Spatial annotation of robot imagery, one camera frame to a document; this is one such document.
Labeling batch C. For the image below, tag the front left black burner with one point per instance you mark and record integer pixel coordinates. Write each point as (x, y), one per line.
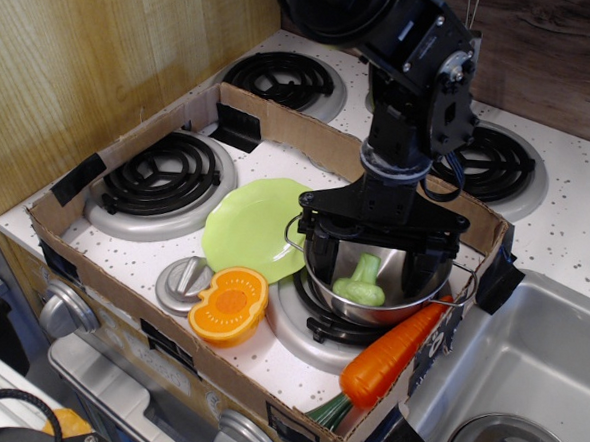
(165, 192)

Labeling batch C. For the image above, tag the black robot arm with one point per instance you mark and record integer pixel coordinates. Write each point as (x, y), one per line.
(422, 63)

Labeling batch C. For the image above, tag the silver oven knob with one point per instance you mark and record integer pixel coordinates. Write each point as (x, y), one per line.
(65, 312)
(236, 427)

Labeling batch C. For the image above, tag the light green plate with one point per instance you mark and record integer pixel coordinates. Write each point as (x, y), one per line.
(251, 228)

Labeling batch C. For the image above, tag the front right black burner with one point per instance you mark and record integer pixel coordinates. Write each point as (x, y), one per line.
(309, 331)

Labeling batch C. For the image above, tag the right silver oven knob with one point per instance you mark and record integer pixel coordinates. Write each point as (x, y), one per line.
(236, 427)

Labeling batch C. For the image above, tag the back right black burner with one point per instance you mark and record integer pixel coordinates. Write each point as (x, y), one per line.
(504, 171)

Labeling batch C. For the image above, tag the front silver stove knob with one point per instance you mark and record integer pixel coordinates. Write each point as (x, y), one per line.
(178, 286)

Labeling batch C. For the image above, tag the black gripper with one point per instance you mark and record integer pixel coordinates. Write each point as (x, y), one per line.
(392, 215)

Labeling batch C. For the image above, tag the small orange object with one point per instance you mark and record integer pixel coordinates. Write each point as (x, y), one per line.
(71, 423)

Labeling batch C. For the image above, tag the back left black burner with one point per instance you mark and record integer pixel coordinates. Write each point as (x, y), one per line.
(297, 81)

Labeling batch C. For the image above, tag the orange toy pumpkin half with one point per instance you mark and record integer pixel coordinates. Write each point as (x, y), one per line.
(231, 309)

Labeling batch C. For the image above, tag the silver sink basin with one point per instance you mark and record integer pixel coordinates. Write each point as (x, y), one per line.
(530, 359)

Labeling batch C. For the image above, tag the silver oven door handle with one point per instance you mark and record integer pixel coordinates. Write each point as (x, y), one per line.
(129, 401)

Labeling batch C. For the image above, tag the black burner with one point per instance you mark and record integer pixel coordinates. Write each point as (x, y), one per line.
(309, 331)
(165, 192)
(504, 171)
(297, 81)

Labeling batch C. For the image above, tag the orange toy carrot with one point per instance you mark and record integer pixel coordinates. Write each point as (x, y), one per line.
(369, 377)

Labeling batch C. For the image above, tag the left silver oven knob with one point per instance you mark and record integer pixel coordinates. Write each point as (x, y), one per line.
(65, 312)

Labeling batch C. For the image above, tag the hanging silver spatula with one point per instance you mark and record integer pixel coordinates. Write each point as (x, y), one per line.
(471, 13)

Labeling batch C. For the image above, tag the green toy broccoli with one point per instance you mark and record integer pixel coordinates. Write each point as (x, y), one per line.
(361, 287)

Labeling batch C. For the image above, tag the stainless steel pan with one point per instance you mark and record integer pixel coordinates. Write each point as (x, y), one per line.
(405, 292)

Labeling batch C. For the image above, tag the cardboard fence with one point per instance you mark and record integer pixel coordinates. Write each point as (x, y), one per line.
(259, 377)

